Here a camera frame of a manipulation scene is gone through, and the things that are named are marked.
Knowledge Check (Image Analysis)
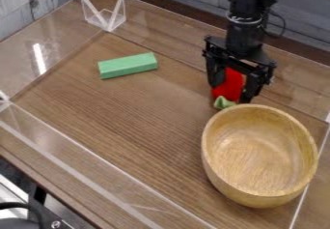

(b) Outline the clear acrylic corner bracket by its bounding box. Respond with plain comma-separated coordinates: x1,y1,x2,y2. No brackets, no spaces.
81,0,127,32

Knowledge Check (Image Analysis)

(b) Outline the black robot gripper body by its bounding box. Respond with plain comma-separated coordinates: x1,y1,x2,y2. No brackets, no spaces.
202,35,276,85

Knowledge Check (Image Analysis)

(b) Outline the green rectangular block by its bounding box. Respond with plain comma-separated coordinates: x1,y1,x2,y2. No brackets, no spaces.
97,52,157,79

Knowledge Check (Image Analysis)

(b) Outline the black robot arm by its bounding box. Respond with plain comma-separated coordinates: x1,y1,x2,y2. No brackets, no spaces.
202,0,276,103

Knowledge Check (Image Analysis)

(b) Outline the wooden bowl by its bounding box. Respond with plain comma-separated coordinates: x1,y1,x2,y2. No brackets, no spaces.
202,104,318,209

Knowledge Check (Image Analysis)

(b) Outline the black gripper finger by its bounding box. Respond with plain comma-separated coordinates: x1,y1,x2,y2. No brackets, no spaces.
206,57,226,88
238,73,264,103

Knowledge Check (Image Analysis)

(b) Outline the clear acrylic barrier wall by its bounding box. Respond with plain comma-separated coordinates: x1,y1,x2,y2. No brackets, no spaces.
0,0,330,229

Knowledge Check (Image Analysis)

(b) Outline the red plush strawberry toy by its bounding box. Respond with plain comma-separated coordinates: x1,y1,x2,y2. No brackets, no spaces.
211,68,243,109

